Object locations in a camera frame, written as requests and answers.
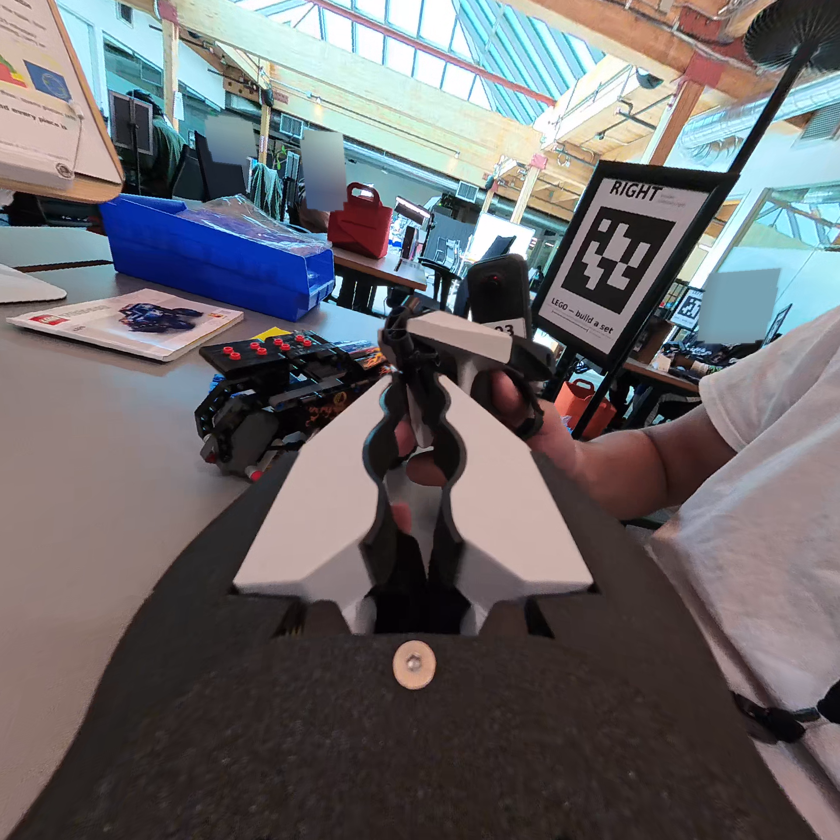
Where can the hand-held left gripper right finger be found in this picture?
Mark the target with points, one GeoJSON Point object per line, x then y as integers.
{"type": "Point", "coordinates": [518, 525]}

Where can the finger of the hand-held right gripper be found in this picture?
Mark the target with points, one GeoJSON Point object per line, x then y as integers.
{"type": "Point", "coordinates": [459, 338]}

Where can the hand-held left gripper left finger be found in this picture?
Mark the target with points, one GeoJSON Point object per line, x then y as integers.
{"type": "Point", "coordinates": [315, 525]}

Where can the black lego piece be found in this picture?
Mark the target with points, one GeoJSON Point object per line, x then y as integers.
{"type": "Point", "coordinates": [400, 341]}

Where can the lego truck with flame panels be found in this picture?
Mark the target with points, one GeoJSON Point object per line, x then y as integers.
{"type": "Point", "coordinates": [308, 367]}

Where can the person's right forearm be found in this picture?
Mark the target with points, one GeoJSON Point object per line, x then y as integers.
{"type": "Point", "coordinates": [630, 459]}

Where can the clear bags of lego parts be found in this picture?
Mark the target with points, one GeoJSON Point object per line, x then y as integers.
{"type": "Point", "coordinates": [249, 223]}

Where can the lego instruction booklet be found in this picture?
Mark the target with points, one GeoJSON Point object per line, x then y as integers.
{"type": "Point", "coordinates": [131, 328]}

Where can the person's right hand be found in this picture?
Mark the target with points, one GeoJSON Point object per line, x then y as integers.
{"type": "Point", "coordinates": [525, 420]}

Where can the background table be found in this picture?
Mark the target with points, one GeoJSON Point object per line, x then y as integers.
{"type": "Point", "coordinates": [374, 266]}

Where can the red bag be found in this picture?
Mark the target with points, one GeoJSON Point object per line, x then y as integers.
{"type": "Point", "coordinates": [359, 223]}

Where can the yellow paper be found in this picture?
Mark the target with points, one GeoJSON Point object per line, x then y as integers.
{"type": "Point", "coordinates": [272, 333]}

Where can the small black white marker sign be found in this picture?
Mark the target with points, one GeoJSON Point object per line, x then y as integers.
{"type": "Point", "coordinates": [689, 308]}

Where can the blue plastic bin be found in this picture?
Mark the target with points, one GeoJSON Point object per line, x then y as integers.
{"type": "Point", "coordinates": [197, 262]}

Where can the black stand pole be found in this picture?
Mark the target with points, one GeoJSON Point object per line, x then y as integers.
{"type": "Point", "coordinates": [774, 105]}

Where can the white plastic tray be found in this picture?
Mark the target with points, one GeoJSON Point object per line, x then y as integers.
{"type": "Point", "coordinates": [19, 282]}

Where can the black ribbed disc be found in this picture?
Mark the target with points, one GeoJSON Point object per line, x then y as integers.
{"type": "Point", "coordinates": [787, 26]}

